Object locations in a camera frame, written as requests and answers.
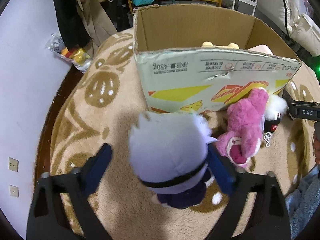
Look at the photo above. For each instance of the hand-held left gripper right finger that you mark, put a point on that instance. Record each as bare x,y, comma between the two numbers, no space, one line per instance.
222,172

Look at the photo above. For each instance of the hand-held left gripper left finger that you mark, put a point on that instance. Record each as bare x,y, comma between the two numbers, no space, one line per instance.
100,165

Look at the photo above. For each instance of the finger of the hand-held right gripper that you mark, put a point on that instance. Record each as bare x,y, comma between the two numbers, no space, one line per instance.
288,97

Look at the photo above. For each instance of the pink plush bear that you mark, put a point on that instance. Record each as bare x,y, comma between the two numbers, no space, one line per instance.
242,120

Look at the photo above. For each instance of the white-haired plush doll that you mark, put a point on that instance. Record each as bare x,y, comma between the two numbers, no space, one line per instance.
170,150

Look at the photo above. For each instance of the cardboard box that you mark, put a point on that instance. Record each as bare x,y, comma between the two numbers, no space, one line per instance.
187,80

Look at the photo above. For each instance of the person's right hand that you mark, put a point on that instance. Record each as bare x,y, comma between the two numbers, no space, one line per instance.
317,152

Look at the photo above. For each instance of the green shiny object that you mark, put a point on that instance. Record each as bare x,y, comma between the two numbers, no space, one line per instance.
315,66

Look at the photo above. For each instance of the beige patterned rug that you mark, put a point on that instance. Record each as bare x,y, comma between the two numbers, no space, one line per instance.
120,120

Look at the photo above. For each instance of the white padded bag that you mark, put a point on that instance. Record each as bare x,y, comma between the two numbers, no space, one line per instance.
307,30

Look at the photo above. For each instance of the blue fluffy blanket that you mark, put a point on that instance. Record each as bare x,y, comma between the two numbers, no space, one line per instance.
305,205

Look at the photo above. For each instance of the yellow plush toy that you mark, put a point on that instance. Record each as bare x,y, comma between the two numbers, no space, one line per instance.
207,44

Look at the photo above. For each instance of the white metal rack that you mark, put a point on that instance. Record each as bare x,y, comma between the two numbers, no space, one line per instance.
252,2

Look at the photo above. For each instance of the plastic bag of toys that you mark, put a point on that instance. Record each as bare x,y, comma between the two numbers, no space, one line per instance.
77,55

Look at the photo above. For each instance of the beige hanging pants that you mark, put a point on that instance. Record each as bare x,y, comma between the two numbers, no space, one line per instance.
95,22

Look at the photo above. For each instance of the black hanging garment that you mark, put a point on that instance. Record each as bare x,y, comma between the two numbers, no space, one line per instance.
67,20

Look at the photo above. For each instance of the black hanging trousers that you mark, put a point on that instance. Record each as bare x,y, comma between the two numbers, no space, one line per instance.
123,17

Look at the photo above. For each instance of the wall socket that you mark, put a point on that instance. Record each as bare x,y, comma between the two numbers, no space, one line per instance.
13,164
14,191

